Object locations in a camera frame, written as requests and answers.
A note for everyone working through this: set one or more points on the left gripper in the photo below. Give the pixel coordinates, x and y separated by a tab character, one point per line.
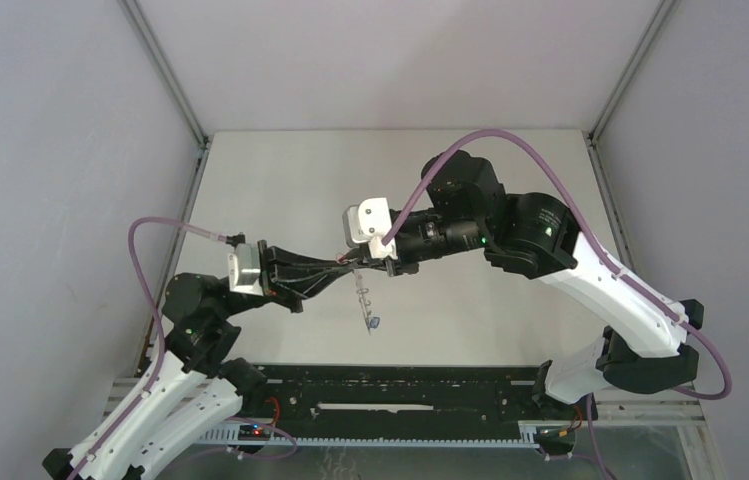
294	288

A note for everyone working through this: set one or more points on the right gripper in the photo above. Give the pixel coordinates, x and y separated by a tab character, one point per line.
393	267

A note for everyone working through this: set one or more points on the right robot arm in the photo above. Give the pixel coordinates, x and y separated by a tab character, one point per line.
643	348

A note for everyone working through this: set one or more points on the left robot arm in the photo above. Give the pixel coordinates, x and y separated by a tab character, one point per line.
191	385

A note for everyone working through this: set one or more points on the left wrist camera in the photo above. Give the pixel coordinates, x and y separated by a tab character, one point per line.
244	269

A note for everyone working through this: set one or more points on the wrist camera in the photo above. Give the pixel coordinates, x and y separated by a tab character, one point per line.
367	224
244	269

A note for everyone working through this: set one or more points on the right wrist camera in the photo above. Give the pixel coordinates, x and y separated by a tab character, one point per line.
367	224

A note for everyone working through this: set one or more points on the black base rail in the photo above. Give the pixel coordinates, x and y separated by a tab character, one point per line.
457	405

